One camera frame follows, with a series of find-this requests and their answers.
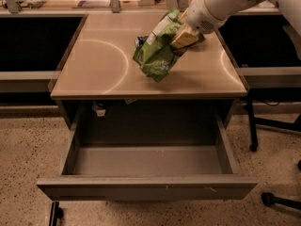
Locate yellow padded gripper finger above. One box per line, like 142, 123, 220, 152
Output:
179, 8, 188, 23
170, 27, 199, 49

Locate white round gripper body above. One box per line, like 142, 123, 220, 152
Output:
186, 0, 226, 34

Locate green rice chip bag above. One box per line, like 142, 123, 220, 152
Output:
133, 8, 205, 82

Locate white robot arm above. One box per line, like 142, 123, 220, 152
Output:
171, 0, 301, 58

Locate grey cabinet with counter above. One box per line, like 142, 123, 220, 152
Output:
47, 10, 250, 130

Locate open grey drawer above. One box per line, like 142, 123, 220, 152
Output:
37, 105, 257, 201

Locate blue soda can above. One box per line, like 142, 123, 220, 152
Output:
135, 36, 148, 49

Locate black table leg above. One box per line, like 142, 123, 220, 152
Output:
246, 96, 258, 152

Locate black chair base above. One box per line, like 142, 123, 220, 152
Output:
261, 191, 301, 210

